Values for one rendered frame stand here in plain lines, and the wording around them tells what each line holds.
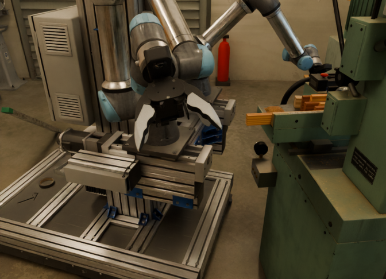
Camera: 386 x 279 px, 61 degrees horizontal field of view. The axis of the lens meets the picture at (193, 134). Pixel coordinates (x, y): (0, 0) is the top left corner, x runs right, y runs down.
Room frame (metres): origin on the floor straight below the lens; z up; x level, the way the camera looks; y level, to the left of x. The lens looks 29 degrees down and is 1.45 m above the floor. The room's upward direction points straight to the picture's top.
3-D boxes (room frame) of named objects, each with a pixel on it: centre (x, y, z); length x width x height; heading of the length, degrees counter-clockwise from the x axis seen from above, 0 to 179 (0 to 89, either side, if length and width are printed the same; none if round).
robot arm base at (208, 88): (1.61, -0.02, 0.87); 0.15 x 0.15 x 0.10
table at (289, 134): (1.22, -0.57, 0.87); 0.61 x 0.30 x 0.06; 96
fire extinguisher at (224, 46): (3.99, -0.38, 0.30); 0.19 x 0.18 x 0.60; 178
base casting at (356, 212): (1.00, -0.61, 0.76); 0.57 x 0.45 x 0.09; 6
